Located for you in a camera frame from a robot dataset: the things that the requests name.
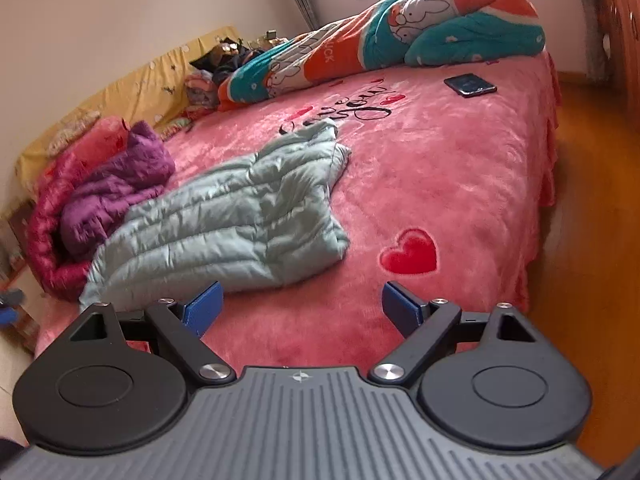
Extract pink plush blanket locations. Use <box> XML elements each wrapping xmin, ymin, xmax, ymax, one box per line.
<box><xmin>32</xmin><ymin>52</ymin><xmax>562</xmax><ymax>377</ymax></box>

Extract pile of dark clothes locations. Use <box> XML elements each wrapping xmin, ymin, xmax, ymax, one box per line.
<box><xmin>190</xmin><ymin>37</ymin><xmax>277</xmax><ymax>87</ymax></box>

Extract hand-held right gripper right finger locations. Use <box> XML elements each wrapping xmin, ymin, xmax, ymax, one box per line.
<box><xmin>370</xmin><ymin>281</ymin><xmax>539</xmax><ymax>387</ymax></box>

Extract purple down jacket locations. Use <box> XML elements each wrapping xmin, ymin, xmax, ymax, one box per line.
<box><xmin>60</xmin><ymin>121</ymin><xmax>176</xmax><ymax>262</ymax></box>

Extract small blue item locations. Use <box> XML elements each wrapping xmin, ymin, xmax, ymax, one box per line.
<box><xmin>0</xmin><ymin>289</ymin><xmax>24</xmax><ymax>327</ymax></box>

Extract printed teal orange quilt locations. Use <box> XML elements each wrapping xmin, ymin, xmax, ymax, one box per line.
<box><xmin>216</xmin><ymin>0</ymin><xmax>547</xmax><ymax>113</ymax></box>

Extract pink folded clothes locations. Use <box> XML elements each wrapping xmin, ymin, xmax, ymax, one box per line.
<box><xmin>184</xmin><ymin>70</ymin><xmax>222</xmax><ymax>112</ymax></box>

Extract magenta down jacket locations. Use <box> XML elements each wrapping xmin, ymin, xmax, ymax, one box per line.
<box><xmin>26</xmin><ymin>152</ymin><xmax>132</xmax><ymax>302</ymax></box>

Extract yellow headboard cover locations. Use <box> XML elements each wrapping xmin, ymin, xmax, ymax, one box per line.
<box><xmin>12</xmin><ymin>24</ymin><xmax>242</xmax><ymax>196</ymax></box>

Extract black smartphone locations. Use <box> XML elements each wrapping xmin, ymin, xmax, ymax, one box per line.
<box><xmin>444</xmin><ymin>73</ymin><xmax>499</xmax><ymax>98</ymax></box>

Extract pale green down jacket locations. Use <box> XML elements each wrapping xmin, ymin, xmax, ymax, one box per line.
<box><xmin>79</xmin><ymin>121</ymin><xmax>352</xmax><ymax>311</ymax></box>

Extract pink pillow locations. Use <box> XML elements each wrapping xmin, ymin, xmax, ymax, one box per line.
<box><xmin>72</xmin><ymin>116</ymin><xmax>132</xmax><ymax>162</ymax></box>

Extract wooden cabinet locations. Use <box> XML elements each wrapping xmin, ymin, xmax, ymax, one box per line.
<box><xmin>582</xmin><ymin>0</ymin><xmax>640</xmax><ymax>132</ymax></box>

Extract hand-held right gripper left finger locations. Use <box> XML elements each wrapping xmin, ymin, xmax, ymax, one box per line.
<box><xmin>70</xmin><ymin>281</ymin><xmax>237</xmax><ymax>387</ymax></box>

